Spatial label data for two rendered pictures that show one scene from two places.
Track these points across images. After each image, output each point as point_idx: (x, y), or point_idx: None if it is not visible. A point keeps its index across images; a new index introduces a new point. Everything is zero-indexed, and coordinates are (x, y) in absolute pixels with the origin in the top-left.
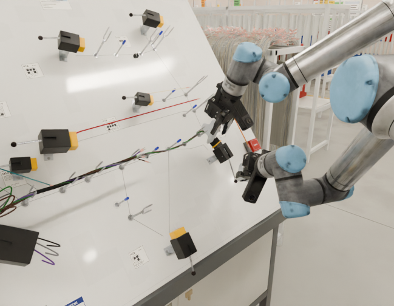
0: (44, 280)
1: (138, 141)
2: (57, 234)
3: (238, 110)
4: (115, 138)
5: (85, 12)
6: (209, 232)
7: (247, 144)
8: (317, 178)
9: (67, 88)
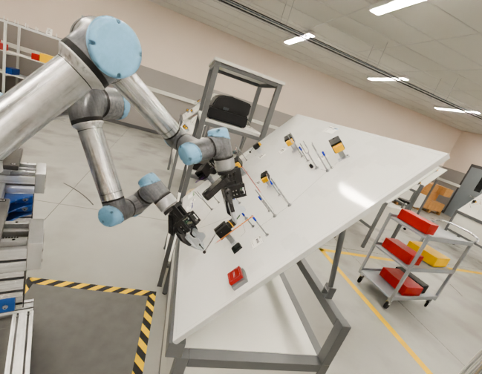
0: (202, 196)
1: (248, 196)
2: None
3: (214, 182)
4: (250, 187)
5: (334, 136)
6: (189, 251)
7: (218, 240)
8: (128, 200)
9: (276, 161)
